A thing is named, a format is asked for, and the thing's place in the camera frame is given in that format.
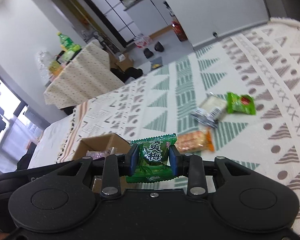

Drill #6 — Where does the orange bread snack packet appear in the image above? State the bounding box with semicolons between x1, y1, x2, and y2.
175;129;215;153

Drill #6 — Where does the dark green plum snack packet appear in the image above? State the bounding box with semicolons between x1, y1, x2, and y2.
126;133;177;183

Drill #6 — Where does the black and white snack packet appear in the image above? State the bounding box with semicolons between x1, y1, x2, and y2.
190;93;227;128

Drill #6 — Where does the light green red-dot snack packet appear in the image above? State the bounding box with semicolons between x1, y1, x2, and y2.
226;92;256;115

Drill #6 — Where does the brown cardboard box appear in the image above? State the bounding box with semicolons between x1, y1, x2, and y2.
72;133;136;193

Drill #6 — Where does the purple snack packet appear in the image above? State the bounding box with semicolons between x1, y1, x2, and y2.
86;147;117;160

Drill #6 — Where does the dotted cloth covered table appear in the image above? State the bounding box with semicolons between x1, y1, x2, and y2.
44;40;124;109

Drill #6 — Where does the small cardboard box on floor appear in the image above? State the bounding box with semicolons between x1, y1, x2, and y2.
109;53;134;72

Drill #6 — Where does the black shoe left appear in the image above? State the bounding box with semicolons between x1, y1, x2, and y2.
143;48;154;59

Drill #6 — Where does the black shoe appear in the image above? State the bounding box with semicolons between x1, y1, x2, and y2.
143;48;154;59
154;42;165;53

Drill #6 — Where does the black shoe right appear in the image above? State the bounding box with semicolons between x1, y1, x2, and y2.
154;42;165;53

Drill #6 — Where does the white red plastic bag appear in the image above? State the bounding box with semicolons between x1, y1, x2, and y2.
134;34;152;48

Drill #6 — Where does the patterned bed cover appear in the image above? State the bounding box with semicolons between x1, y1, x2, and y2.
56;17;300;240

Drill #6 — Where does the green soda bottle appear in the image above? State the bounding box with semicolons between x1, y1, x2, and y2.
57;32;81;52

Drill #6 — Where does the red-brown oil bottle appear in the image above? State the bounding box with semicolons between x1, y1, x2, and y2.
172;20;188;42

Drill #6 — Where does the white cabinet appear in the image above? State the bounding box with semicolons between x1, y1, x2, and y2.
126;0;172;36

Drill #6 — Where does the black framed sliding door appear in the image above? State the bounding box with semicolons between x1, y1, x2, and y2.
83;0;140;47

